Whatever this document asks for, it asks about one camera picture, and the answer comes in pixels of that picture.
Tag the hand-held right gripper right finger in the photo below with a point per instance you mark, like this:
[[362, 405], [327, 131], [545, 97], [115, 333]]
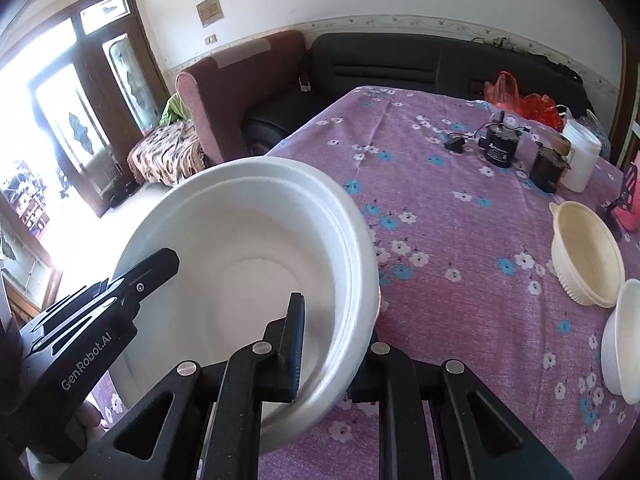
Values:
[[390, 375]]

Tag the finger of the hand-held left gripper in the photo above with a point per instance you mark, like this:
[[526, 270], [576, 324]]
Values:
[[145, 275]]

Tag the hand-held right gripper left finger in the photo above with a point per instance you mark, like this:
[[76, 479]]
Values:
[[297, 345]]

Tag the large white foam bowl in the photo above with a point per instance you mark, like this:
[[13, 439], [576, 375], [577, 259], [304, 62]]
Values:
[[240, 220]]

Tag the cream plastic bowl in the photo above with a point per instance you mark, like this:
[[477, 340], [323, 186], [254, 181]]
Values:
[[590, 250]]

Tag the small white foam bowl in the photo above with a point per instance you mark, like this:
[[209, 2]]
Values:
[[625, 345]]

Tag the person's left hand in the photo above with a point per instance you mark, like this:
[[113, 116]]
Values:
[[89, 416]]

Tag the brown patterned blanket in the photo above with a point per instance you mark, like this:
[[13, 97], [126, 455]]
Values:
[[165, 155]]

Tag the purple floral tablecloth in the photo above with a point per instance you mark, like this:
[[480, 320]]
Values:
[[450, 260]]

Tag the green cloth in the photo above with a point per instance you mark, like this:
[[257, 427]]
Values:
[[172, 110]]

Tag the brown armchair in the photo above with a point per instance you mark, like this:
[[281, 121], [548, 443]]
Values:
[[235, 95]]

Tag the wooden glass door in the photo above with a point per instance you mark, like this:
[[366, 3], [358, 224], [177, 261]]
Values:
[[150, 60]]

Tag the black power adapter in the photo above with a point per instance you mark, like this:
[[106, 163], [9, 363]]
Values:
[[456, 145]]

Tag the small white device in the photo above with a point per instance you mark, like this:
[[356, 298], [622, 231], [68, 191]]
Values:
[[305, 82]]

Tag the black cylindrical motor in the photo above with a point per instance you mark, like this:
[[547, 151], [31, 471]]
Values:
[[500, 147]]

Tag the dark jar with cork lid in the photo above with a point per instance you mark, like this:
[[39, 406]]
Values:
[[547, 170]]

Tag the pink knit-sleeved bottle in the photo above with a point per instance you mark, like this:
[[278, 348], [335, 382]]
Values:
[[630, 220]]

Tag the white plastic jar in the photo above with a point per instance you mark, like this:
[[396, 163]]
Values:
[[580, 160]]

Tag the black sofa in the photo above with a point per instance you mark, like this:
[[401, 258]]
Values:
[[375, 65]]

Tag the black phone stand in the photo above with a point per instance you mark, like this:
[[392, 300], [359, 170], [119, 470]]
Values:
[[627, 185]]

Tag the red plastic bag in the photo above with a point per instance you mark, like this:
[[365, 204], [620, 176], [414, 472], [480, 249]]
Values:
[[537, 107]]

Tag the clear plastic bag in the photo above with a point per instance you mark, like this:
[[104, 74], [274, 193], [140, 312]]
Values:
[[595, 125]]

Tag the black bag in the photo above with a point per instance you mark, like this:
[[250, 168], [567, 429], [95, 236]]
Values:
[[560, 67]]

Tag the wall socket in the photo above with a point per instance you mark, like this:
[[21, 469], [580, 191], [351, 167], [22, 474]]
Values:
[[212, 38]]

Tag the small wall plaque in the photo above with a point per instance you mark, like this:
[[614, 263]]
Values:
[[210, 12]]

